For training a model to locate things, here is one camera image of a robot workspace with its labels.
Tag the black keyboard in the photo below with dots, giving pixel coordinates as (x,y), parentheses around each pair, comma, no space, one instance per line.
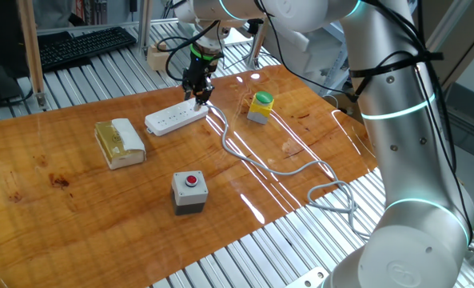
(84,46)

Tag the white four-socket power strip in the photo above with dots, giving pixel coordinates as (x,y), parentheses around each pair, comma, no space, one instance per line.
(172,118)

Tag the gold tissue pack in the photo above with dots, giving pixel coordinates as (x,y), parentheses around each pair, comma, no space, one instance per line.
(118,144)

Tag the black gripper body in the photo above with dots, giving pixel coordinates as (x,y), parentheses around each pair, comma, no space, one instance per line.
(200,74)

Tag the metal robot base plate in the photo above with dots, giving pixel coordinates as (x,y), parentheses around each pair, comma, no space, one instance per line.
(308,280)

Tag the black monitor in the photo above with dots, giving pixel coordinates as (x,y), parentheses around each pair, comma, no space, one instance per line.
(1,40)

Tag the wood-grain table mat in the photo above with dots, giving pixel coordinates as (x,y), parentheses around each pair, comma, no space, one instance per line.
(100,224)

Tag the wooden post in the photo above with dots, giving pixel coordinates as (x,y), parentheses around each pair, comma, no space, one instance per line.
(30,48)

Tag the aluminium profile post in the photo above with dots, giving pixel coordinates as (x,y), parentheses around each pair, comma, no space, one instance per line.
(144,24)

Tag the small wooden block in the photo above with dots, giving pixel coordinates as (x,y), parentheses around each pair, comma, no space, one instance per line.
(156,60)

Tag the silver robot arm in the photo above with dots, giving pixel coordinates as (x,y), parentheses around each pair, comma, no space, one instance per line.
(400,120)

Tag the red button grey box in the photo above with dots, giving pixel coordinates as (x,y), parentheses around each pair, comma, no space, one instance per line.
(188,196)

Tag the green button yellow box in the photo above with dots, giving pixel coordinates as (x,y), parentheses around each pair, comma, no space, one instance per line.
(258,110)

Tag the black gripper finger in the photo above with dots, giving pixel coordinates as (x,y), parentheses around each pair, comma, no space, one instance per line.
(187,91)
(202,98)

